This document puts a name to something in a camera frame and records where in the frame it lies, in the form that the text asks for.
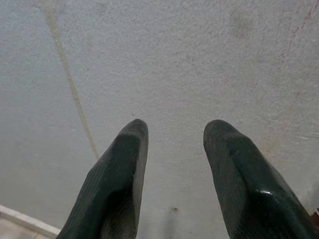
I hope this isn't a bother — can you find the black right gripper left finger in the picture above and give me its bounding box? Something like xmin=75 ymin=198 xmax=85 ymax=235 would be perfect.
xmin=56 ymin=119 xmax=150 ymax=239

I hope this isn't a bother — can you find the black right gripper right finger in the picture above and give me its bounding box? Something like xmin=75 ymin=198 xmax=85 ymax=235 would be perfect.
xmin=203 ymin=119 xmax=319 ymax=239

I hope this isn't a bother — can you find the white skirting board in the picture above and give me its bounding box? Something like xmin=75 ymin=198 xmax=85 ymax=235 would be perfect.
xmin=0 ymin=205 xmax=61 ymax=239

